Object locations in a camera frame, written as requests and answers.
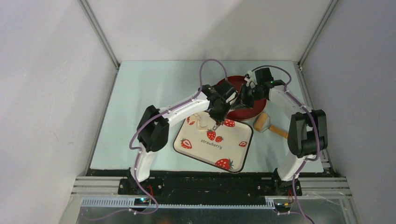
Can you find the white dough piece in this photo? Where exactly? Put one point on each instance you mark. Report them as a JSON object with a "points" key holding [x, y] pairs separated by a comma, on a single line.
{"points": [[199, 120]]}

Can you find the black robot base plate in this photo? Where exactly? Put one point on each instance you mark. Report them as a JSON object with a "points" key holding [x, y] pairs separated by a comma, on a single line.
{"points": [[210, 188]]}

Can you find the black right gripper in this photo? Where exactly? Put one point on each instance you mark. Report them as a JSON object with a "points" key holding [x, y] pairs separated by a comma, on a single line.
{"points": [[243, 100]]}

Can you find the strawberry print rectangular tray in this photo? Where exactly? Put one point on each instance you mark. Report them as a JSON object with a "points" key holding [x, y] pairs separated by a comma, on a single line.
{"points": [[226, 148]]}

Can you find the wooden dough roller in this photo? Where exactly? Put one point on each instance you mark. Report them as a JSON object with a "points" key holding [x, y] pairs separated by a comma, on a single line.
{"points": [[263, 123]]}

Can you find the round red lacquer tray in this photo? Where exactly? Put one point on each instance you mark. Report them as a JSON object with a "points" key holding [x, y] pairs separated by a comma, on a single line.
{"points": [[243, 114]]}

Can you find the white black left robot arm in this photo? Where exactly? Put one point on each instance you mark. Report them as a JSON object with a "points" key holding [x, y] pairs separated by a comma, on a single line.
{"points": [[152, 133]]}

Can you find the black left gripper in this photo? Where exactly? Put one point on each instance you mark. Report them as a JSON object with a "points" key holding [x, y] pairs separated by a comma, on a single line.
{"points": [[220, 117]]}

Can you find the metal scraper wooden handle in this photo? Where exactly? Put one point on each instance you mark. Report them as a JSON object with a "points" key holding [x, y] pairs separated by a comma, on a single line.
{"points": [[220, 109]]}

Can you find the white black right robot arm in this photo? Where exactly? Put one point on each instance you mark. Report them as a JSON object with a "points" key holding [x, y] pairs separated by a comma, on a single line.
{"points": [[307, 134]]}

